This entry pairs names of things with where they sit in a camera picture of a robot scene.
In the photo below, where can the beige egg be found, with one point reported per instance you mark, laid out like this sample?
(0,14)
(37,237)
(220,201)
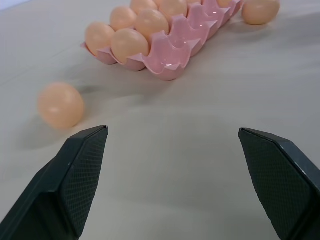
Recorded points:
(98,37)
(60,105)
(122,17)
(141,3)
(260,11)
(128,43)
(152,23)
(172,7)

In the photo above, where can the pink plastic egg tray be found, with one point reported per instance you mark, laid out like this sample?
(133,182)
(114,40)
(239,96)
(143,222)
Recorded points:
(175,47)

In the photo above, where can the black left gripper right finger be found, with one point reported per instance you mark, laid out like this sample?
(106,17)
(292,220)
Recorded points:
(280,185)

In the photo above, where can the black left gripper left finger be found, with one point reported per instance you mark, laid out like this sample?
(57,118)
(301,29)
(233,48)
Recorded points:
(62,190)

